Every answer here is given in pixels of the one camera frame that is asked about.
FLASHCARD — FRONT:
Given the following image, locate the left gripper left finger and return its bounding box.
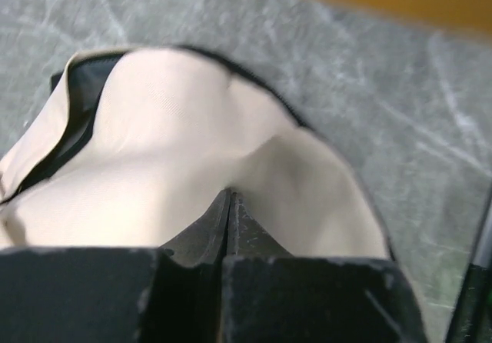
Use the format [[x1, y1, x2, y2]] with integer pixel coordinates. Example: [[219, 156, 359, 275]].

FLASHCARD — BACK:
[[1, 191, 230, 342]]

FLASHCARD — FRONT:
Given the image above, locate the beige canvas backpack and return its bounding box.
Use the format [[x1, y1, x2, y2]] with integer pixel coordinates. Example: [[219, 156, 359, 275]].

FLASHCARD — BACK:
[[1, 47, 392, 259]]

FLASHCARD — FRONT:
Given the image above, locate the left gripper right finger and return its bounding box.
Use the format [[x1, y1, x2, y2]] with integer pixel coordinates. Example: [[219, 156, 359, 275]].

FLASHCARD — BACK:
[[221, 194, 427, 342]]

